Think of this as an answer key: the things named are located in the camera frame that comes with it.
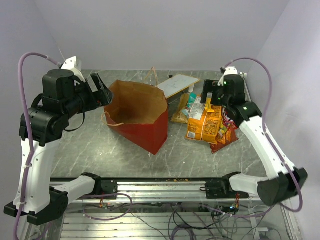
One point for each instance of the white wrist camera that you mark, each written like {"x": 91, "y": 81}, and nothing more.
{"x": 74, "y": 64}
{"x": 230, "y": 70}

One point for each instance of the tan brown snack bag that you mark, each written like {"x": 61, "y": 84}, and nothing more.
{"x": 179, "y": 116}

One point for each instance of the teal snack packet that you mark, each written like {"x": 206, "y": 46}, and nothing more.
{"x": 190, "y": 100}

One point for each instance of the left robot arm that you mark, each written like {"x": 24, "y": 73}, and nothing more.
{"x": 41, "y": 129}

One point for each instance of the red paper bag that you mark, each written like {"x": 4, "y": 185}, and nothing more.
{"x": 138, "y": 112}

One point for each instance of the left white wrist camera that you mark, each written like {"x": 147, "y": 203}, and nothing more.
{"x": 74, "y": 64}

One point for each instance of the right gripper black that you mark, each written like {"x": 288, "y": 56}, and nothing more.
{"x": 210, "y": 86}

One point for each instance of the small whiteboard yellow frame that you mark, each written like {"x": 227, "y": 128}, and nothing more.
{"x": 177, "y": 84}

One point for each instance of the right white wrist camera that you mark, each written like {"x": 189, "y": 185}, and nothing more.
{"x": 230, "y": 70}

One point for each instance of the yellow snack packet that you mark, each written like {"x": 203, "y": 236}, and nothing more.
{"x": 208, "y": 106}

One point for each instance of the red doritos chip bag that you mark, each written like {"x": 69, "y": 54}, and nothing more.
{"x": 229, "y": 137}

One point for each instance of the aluminium rail frame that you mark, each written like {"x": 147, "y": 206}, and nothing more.
{"x": 166, "y": 209}

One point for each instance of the large orange chip bag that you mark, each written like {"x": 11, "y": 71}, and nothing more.
{"x": 203, "y": 125}

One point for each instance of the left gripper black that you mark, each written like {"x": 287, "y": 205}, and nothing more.
{"x": 101, "y": 97}

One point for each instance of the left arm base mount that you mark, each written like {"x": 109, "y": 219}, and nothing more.
{"x": 102, "y": 186}

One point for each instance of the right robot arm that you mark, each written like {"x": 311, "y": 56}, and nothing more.
{"x": 283, "y": 179}

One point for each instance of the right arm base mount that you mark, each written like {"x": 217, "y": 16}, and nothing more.
{"x": 220, "y": 188}

